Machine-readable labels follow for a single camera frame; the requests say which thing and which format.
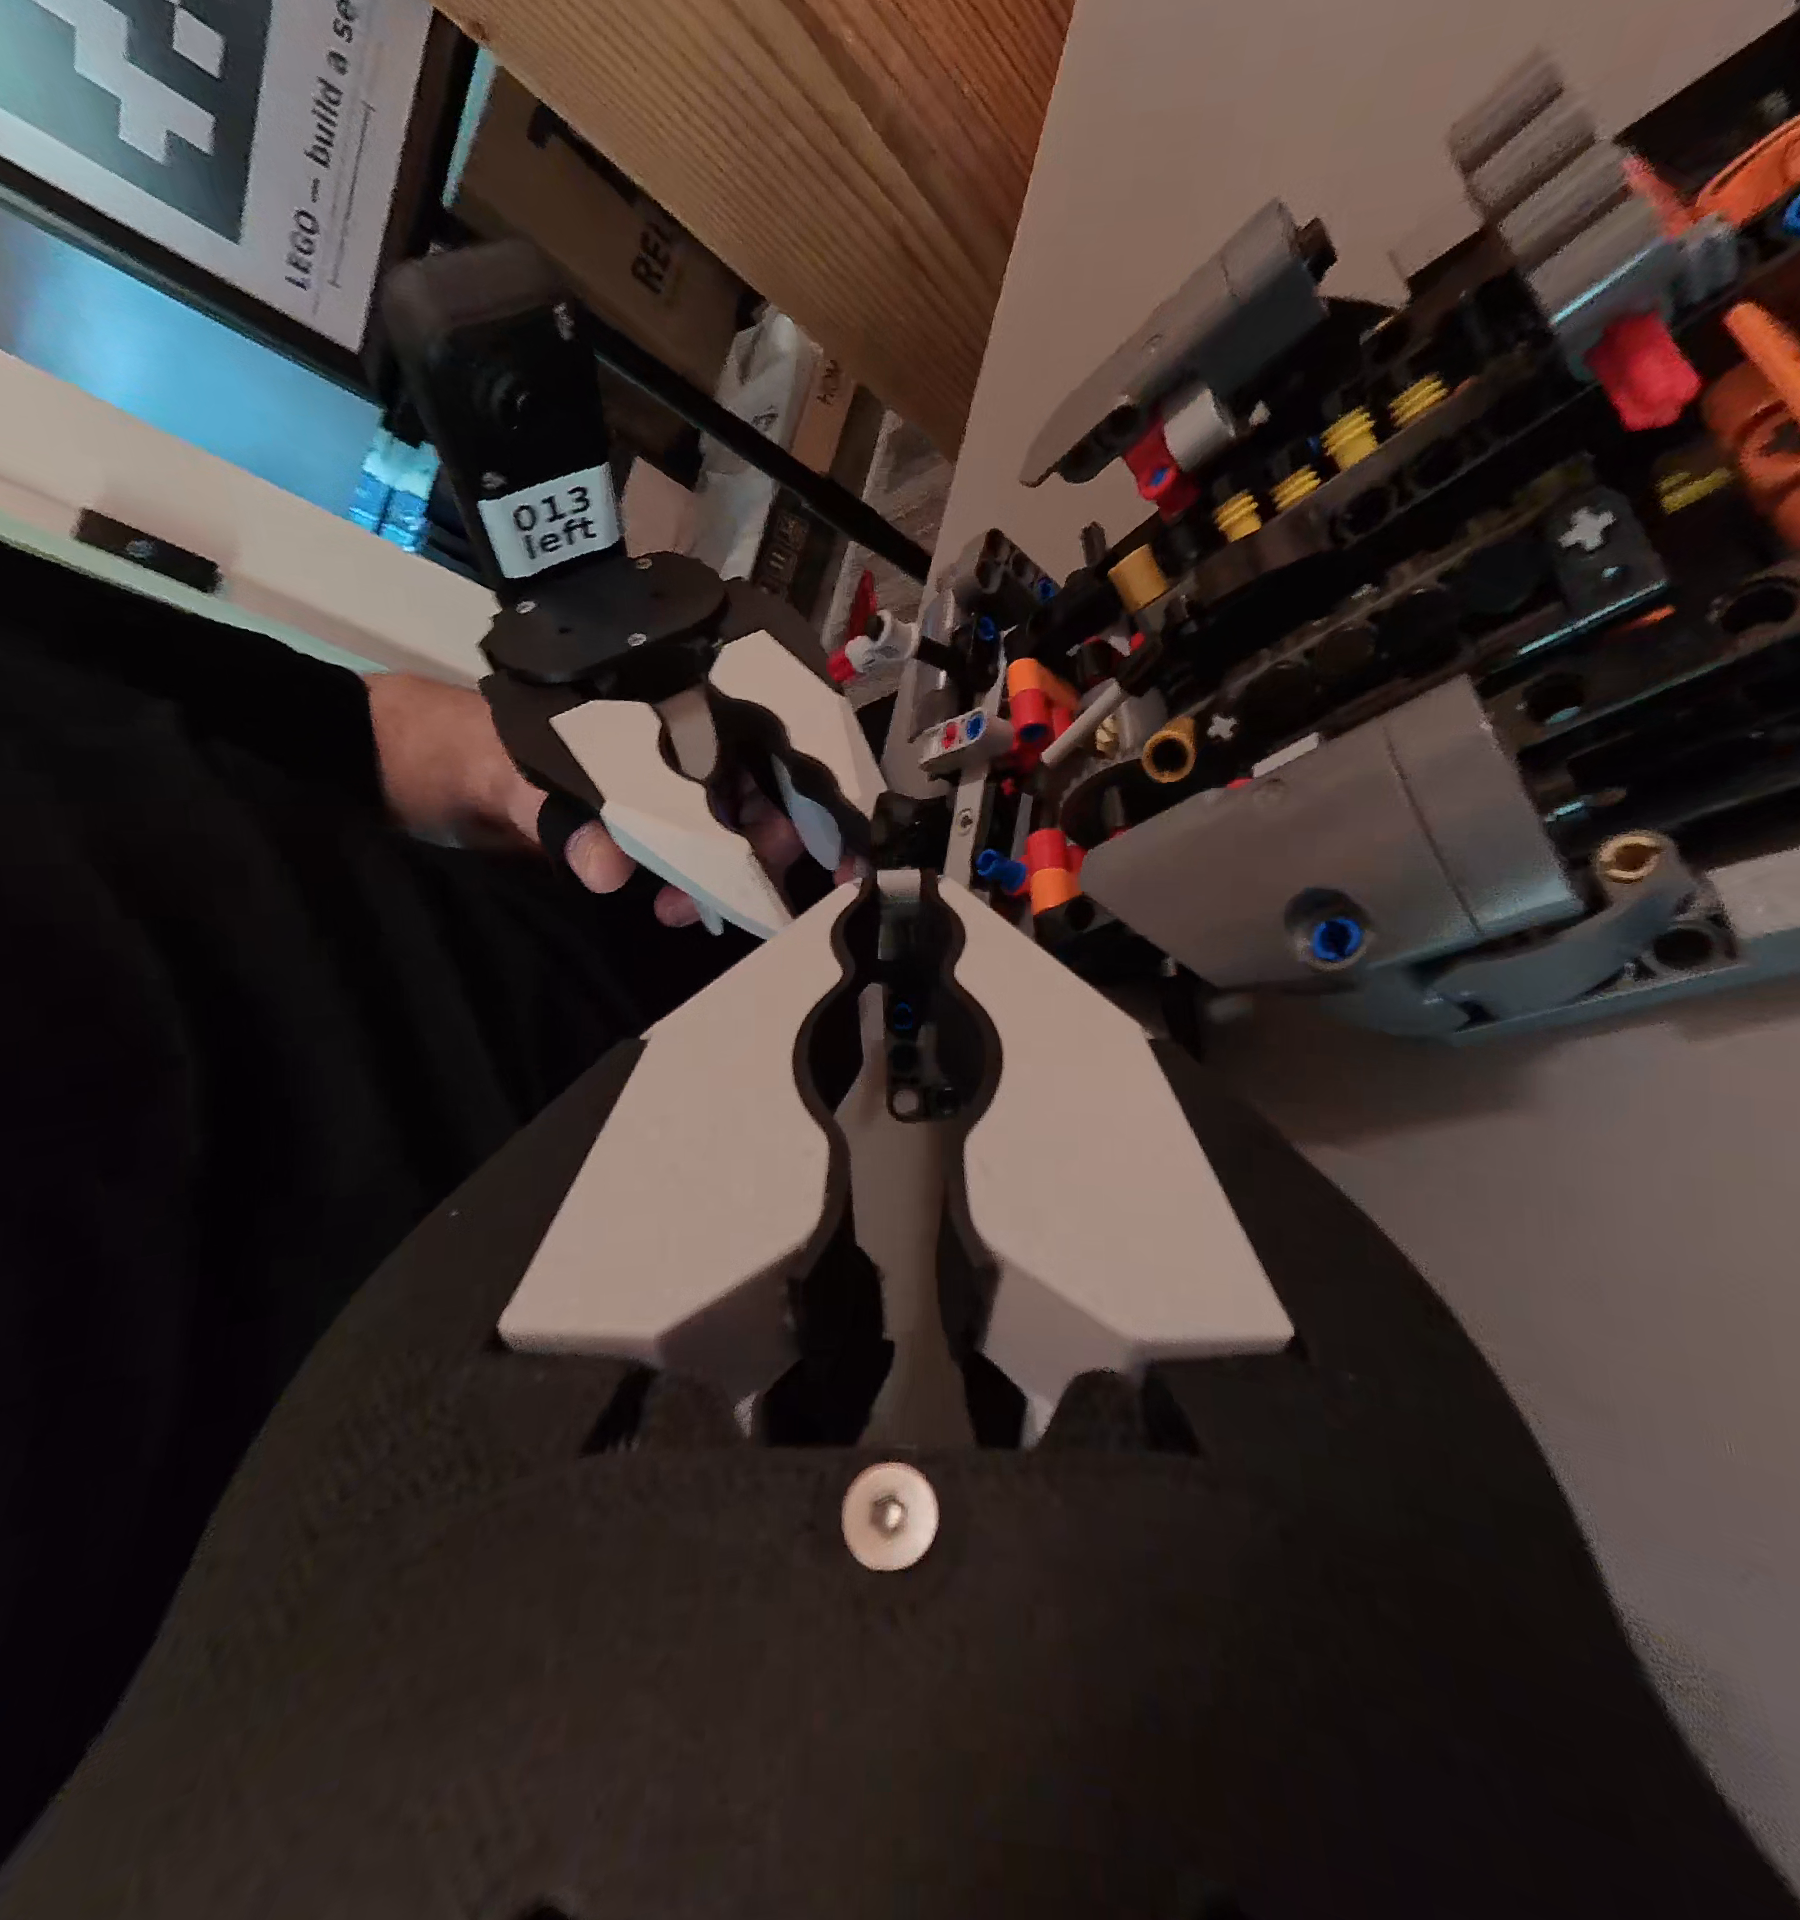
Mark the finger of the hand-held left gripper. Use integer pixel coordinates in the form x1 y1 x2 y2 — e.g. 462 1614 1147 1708
546 694 801 941
705 629 890 873

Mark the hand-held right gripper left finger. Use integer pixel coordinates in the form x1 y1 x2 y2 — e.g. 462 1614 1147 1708
499 881 865 1435

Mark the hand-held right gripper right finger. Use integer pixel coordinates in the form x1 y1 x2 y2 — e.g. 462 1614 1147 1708
930 876 1298 1445

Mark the black lego beam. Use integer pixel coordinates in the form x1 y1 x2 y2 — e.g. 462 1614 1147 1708
867 796 969 1124

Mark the multicoloured lego car model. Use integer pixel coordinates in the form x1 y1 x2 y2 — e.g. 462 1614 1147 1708
839 53 1800 1044

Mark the person's left hand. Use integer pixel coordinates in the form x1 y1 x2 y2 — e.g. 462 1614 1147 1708
367 672 729 934

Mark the brown cardboard box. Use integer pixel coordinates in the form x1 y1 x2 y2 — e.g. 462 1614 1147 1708
457 67 759 385

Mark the wooden pillar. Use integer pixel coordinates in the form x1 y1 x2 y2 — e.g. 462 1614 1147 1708
435 0 1076 455

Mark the black framed marker screen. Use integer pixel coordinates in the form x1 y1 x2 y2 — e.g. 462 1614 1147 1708
0 0 460 362

